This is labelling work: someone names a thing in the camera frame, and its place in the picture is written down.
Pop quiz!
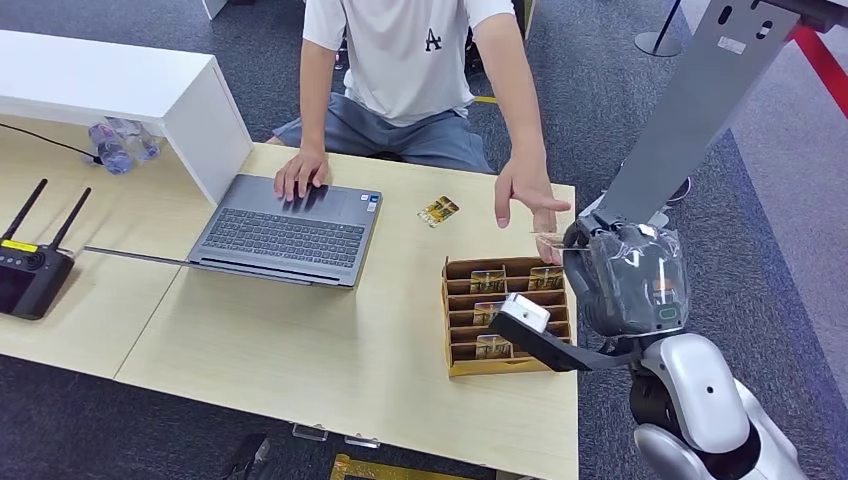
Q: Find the person's left hand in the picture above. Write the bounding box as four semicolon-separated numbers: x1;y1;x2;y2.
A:
493;155;572;266

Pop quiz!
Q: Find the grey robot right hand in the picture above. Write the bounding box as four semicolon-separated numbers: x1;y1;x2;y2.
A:
561;216;691;340

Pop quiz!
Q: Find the person's right hand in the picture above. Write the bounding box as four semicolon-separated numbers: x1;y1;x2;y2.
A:
274;146;332;203

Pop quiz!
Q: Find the yellow patterned card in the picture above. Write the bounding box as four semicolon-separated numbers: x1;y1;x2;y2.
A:
417;195;461;229
469;268;507;295
472;301;507;327
527;266;564;291
529;230;592;254
474;334;515;361

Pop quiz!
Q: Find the person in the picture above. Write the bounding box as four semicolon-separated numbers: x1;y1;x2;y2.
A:
264;0;572;266

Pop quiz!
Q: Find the brown cardboard card holder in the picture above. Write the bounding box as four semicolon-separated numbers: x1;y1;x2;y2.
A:
439;256;574;379

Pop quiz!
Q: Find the grey laptop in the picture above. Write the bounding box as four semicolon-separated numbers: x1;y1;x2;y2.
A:
82;173;384;290

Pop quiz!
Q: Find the clear plastic water bottle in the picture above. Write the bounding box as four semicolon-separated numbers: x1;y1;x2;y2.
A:
87;123;134;176
105;117;162;164

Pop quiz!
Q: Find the wooden furniture panel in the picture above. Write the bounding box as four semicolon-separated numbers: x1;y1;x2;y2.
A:
511;0;538;40

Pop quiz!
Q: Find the grey kiosk stand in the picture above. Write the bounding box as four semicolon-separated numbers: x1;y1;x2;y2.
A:
578;0;848;233

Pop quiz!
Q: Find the white desk riser shelf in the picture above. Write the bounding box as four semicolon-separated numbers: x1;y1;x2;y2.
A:
0;29;254;208

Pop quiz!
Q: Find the black device under desk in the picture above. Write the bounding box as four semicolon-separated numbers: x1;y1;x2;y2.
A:
223;433;275;480

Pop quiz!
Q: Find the black remote controller with antennas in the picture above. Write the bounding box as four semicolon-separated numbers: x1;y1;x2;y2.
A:
0;178;93;322

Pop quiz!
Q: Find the red barrier belt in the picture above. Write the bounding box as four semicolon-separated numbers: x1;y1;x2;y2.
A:
791;23;848;121

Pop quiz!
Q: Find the yellow framed floor object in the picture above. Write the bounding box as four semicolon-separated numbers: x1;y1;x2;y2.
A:
329;453;480;480

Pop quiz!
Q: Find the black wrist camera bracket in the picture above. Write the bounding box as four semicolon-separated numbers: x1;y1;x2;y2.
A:
488;311;645;374

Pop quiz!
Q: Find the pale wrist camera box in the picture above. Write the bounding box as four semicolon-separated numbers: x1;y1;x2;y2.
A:
500;293;551;335

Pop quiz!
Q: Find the grey stanchion post base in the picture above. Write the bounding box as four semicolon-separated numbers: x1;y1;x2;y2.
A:
634;0;684;58

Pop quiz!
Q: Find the thin black cable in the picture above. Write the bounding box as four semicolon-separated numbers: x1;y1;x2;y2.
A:
0;122;102;164

